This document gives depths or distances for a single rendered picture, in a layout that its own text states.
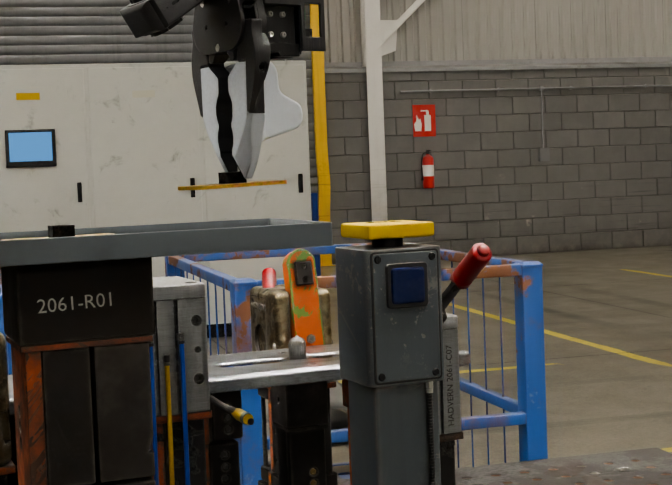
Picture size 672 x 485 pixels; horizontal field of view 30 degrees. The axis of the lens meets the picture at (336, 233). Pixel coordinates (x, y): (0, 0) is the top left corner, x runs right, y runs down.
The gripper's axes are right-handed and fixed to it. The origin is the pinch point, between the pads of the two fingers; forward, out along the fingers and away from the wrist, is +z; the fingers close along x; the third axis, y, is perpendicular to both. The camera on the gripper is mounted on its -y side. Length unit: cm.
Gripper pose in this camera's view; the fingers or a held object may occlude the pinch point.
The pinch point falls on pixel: (231, 162)
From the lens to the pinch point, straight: 100.3
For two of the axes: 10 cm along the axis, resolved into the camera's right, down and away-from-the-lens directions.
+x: -6.0, -0.2, 8.0
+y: 8.0, -0.6, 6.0
